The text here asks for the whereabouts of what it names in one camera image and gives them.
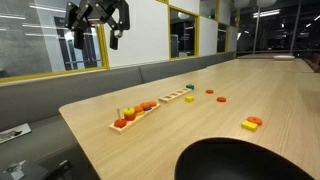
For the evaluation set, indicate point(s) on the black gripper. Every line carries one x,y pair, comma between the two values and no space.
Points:
97,8

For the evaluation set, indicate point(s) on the grey bench backrest cushion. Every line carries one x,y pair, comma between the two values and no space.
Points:
66,93
180,66

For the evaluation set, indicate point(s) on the wooden shape sorter board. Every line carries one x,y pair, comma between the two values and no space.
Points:
173,94

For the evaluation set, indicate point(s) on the green block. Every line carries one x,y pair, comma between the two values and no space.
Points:
190,86

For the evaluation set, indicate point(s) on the wooden peg board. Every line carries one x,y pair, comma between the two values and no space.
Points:
126,128

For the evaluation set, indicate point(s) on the yellow cube block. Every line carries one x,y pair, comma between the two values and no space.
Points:
189,98

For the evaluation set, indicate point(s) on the small orange disc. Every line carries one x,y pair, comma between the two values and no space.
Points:
221,99
209,91

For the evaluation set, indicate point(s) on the grey bench seat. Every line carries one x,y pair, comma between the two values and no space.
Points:
43,146

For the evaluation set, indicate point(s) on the white paper leaflet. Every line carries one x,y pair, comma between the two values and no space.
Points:
13,132

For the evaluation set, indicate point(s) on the grey pillar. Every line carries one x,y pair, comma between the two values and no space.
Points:
256,30

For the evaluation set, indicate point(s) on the yellow rectangular block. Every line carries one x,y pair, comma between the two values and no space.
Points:
249,125

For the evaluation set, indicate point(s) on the black bowl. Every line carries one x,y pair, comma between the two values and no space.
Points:
233,163

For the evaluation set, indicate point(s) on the large yellow window frame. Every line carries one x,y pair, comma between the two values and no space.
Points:
104,56

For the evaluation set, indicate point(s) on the narrow yellow window frame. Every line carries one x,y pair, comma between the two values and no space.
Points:
197,36

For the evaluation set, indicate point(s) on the small yellow window frame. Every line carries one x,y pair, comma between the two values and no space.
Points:
227,38

